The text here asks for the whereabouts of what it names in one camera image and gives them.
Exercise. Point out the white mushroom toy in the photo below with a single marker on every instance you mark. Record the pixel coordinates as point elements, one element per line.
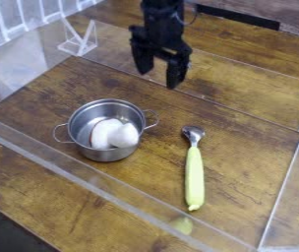
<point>111,134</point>

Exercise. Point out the black bar on wall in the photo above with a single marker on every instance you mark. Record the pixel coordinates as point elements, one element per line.
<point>238,17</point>

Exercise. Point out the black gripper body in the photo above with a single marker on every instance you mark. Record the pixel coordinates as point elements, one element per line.
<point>163,28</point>

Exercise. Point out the small steel pot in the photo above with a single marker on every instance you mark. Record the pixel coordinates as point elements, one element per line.
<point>75,132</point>

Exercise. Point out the clear acrylic enclosure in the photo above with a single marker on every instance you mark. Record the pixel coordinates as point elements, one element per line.
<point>126,206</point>

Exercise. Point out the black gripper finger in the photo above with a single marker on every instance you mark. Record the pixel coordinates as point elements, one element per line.
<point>143,56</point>
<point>176,72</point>

